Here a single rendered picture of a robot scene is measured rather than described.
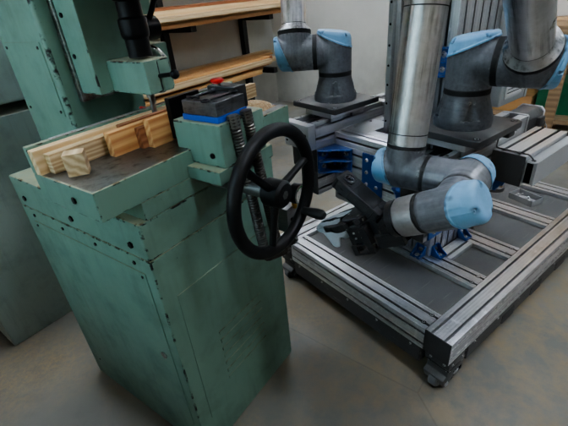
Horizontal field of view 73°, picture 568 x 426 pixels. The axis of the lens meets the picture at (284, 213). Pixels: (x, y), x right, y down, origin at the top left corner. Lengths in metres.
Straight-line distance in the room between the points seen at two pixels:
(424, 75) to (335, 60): 0.68
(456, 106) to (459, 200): 0.50
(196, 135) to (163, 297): 0.36
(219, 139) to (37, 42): 0.50
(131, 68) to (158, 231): 0.36
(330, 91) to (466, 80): 0.49
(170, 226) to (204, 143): 0.19
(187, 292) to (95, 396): 0.77
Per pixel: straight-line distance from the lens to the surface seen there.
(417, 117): 0.77
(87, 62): 1.03
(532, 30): 0.93
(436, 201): 0.68
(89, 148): 0.90
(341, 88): 1.43
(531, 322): 1.81
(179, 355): 1.03
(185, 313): 0.98
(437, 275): 1.58
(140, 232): 0.82
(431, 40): 0.77
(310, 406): 1.41
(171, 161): 0.83
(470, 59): 1.11
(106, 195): 0.75
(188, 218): 0.89
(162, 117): 0.91
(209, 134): 0.80
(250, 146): 0.71
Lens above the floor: 1.17
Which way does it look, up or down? 30 degrees down
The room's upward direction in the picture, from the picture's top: 5 degrees counter-clockwise
